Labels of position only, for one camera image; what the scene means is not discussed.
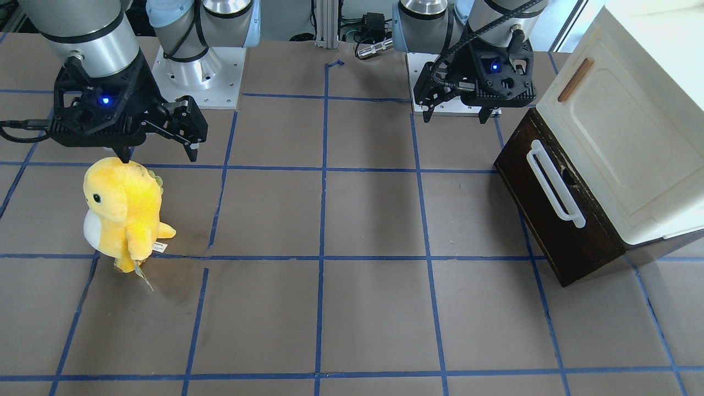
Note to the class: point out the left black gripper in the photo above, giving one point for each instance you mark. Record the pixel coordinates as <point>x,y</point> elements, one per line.
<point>461,70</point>

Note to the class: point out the yellow plush dinosaur toy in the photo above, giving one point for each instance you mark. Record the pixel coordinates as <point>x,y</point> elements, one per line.
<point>123,220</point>

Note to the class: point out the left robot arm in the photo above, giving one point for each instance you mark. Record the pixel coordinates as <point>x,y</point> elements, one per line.
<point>444,28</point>

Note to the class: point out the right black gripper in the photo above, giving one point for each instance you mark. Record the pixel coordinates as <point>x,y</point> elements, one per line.
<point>144,88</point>

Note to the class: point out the dark wooden drawer cabinet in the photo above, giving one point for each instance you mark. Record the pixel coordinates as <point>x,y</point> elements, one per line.
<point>572,252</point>

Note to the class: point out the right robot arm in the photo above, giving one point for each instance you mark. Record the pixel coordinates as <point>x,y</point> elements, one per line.
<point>99,33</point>

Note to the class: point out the white drawer handle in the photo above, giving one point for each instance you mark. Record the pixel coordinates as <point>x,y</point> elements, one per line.
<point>553,186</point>

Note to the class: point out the cream plastic storage box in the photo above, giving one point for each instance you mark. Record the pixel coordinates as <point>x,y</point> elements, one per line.
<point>627,109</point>

